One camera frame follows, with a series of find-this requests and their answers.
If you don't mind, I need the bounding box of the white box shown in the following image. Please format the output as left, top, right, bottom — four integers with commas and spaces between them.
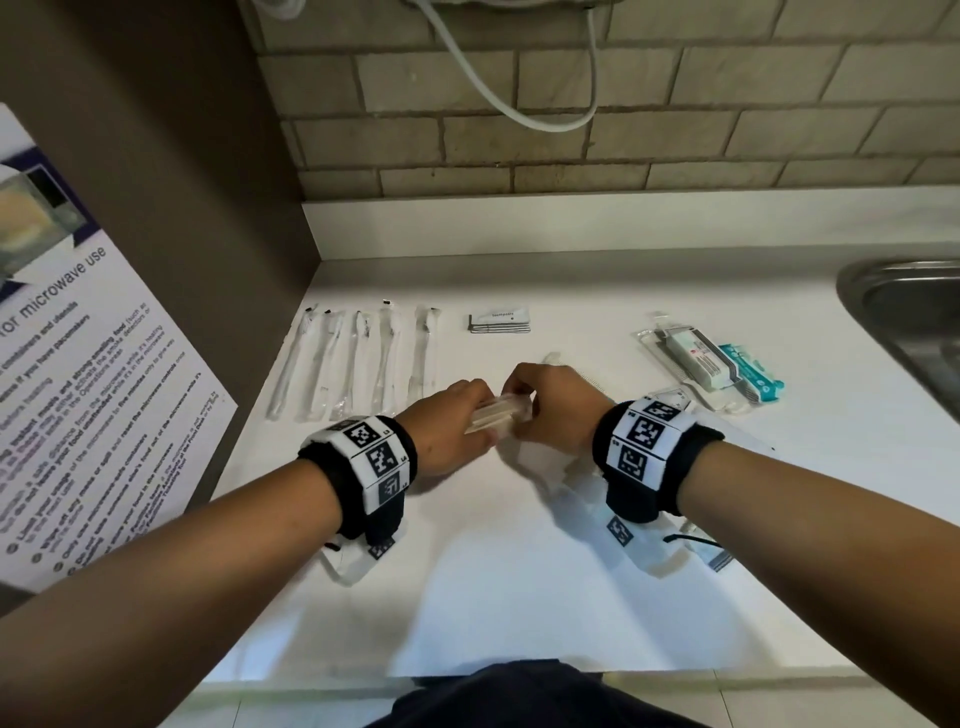
663, 326, 740, 393
686, 524, 734, 574

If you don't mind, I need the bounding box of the person's dark clothing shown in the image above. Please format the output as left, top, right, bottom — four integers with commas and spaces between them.
367, 659, 710, 728

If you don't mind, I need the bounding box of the white and blue poster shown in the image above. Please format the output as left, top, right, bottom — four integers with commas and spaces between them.
0, 103, 239, 594

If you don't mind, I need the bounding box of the white countertop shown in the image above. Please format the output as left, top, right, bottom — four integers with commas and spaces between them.
202, 254, 960, 688

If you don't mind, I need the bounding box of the grey wall appliance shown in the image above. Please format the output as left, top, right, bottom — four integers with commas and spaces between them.
404, 0, 624, 10

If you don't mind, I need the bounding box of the stack of small white sachets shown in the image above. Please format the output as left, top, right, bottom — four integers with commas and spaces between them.
470, 305, 532, 328

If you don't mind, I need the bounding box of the steel sink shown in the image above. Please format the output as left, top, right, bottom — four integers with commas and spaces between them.
836, 258, 960, 425

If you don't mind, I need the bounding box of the person's right hand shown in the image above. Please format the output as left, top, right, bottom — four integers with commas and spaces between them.
500, 362, 618, 457

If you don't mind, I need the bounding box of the person's left forearm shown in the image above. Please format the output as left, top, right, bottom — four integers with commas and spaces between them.
0, 458, 346, 728

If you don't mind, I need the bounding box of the black wristband with marker tags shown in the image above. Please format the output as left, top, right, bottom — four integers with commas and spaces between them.
297, 414, 419, 545
592, 389, 727, 525

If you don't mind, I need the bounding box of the teal wet wipes packet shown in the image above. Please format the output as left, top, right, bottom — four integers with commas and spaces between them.
719, 343, 785, 403

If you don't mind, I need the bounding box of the person's right forearm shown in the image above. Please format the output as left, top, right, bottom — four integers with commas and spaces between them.
677, 440, 960, 728

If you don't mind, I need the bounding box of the white wall cable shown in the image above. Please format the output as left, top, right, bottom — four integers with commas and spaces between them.
251, 0, 601, 135

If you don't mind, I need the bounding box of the person's left hand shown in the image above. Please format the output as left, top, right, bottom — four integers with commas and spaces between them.
395, 378, 500, 481

